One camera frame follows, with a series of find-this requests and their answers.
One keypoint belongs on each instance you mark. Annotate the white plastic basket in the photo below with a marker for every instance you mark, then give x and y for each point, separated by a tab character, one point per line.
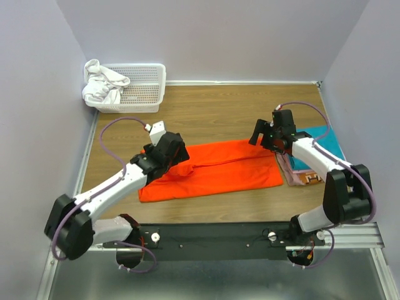
145	92

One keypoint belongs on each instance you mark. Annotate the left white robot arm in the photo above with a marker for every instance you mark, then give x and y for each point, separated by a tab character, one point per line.
71	222

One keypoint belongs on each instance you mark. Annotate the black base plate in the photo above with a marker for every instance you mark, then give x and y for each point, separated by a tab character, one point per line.
220	241

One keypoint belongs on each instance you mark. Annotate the white t shirt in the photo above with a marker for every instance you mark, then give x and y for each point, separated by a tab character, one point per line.
103	85

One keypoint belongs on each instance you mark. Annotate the aluminium frame rail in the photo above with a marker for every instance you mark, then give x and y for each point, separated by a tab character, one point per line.
357	236

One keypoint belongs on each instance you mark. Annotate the pink folded t shirt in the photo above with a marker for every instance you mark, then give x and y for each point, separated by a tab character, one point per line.
297	178

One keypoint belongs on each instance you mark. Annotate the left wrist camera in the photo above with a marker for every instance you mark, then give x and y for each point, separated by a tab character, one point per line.
155	131

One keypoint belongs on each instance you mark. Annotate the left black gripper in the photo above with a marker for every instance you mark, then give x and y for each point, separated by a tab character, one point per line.
182	155

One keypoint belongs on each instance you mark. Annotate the teal folded t shirt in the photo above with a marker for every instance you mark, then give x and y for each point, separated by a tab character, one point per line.
329	142

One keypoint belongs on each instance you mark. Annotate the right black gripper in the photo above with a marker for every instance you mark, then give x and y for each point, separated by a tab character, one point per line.
262	127

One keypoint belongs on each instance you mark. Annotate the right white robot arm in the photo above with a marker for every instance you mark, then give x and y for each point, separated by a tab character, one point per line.
348	194

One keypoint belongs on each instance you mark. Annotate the orange t shirt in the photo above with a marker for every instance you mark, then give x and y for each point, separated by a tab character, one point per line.
215	168

